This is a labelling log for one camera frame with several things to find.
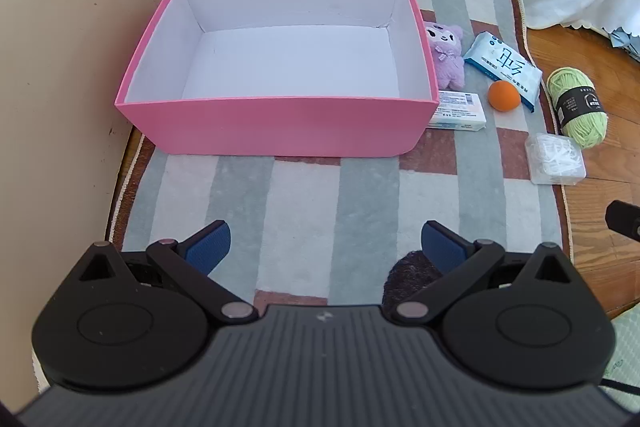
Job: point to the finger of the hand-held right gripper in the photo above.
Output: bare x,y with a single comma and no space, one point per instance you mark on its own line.
625,219

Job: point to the purple plush toy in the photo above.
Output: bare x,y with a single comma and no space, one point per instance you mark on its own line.
447,57

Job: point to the striped rug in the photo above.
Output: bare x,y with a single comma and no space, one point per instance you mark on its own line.
300,217

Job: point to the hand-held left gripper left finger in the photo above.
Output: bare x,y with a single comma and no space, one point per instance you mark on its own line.
210,247

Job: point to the pink cardboard box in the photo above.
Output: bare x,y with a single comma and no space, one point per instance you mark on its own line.
280,127

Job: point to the blue tissue packet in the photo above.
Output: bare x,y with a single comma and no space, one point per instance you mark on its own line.
505,64

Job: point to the green yarn ball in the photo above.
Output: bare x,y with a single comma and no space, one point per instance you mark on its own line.
580,107

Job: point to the orange ball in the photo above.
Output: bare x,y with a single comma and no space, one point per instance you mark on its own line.
504,96

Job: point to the pale green mat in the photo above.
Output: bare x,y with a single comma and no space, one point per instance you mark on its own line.
627,347

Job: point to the white wipes packet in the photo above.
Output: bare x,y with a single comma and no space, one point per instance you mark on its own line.
457,109

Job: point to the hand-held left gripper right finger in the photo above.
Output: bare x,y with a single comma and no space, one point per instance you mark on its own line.
442,248

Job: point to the beige cabinet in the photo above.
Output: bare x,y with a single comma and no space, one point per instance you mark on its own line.
65,82

